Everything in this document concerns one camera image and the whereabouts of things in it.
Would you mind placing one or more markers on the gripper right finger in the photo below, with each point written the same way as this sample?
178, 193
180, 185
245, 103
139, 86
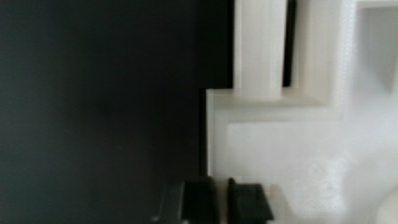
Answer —
249, 209

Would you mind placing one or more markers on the white chair seat part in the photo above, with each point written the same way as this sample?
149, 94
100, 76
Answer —
302, 122

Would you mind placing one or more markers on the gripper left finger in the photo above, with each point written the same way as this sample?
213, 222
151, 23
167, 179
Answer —
188, 203

